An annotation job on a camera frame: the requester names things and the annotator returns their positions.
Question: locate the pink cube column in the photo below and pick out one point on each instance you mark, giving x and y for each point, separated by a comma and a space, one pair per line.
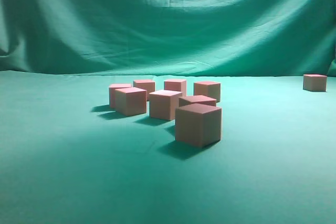
163, 104
198, 125
200, 99
315, 82

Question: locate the pink cube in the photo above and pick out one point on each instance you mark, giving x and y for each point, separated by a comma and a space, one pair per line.
130, 101

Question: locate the green cloth backdrop and cover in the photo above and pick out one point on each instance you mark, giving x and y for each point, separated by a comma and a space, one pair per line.
66, 157

